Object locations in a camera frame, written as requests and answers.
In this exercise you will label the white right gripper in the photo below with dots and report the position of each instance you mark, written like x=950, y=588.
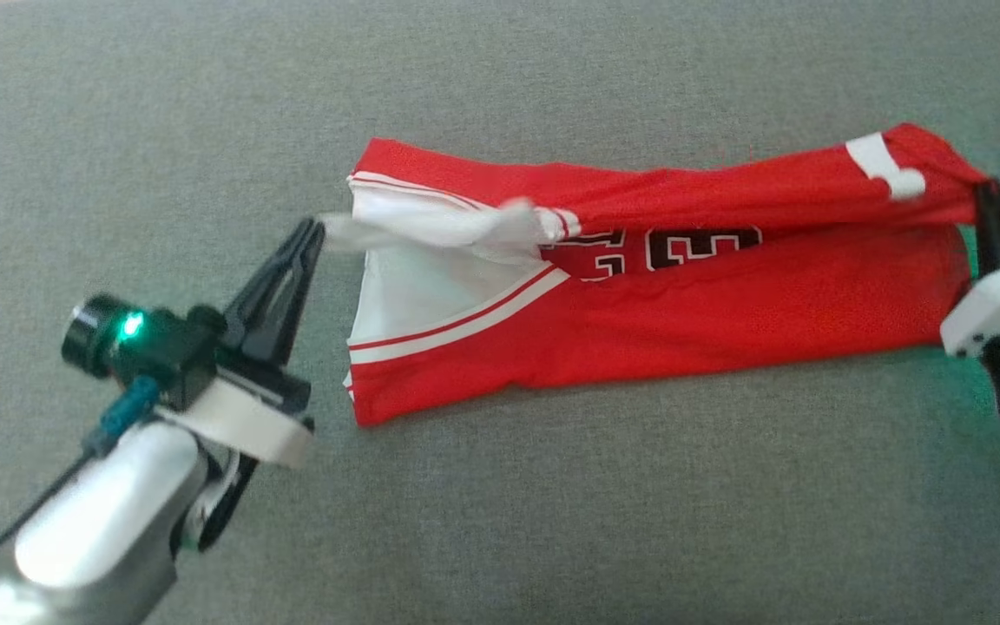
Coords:
x=999, y=304

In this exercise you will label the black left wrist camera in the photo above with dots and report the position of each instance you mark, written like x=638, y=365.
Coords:
x=153, y=343

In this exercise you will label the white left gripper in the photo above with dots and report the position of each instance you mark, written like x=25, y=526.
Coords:
x=248, y=421

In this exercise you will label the large grey sofa seat cushion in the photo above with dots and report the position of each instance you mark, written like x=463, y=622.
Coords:
x=500, y=521

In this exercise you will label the red Bulls basketball jersey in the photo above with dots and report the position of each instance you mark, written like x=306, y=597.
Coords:
x=682, y=295

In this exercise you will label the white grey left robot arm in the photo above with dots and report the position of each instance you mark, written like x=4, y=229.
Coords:
x=92, y=521

